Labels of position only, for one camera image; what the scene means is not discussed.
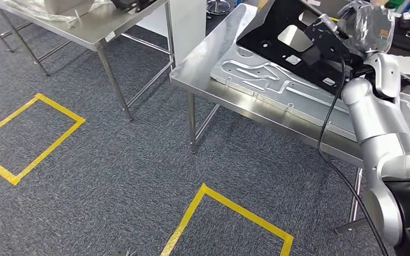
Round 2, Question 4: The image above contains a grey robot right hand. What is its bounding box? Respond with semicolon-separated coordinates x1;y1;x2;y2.
337;0;397;55

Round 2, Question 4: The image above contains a black plastic licence plate frame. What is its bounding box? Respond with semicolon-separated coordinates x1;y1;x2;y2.
236;0;354;96
111;0;158;11

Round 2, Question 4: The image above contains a green plastic box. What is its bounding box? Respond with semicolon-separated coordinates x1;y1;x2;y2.
385;0;406;11

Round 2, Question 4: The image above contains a stamped aluminium panel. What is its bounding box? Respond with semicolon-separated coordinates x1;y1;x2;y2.
210;44;410;156

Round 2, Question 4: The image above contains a chrome base stanchion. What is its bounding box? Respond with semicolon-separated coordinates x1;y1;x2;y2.
207;0;231;15

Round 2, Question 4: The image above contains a stainless steel table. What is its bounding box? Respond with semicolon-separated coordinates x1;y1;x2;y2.
169;3;410;235
0;0;176;122

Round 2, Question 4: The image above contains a white cabinet block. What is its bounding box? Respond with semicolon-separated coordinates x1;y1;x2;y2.
136;0;208;67

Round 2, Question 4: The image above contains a clear plastic wrap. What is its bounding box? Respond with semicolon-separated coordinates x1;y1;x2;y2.
3;0;112;23

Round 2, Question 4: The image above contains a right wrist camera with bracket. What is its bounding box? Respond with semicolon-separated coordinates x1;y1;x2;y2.
304;14;367;77

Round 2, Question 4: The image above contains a black camera cable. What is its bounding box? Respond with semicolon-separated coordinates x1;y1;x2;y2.
317;58;390;256

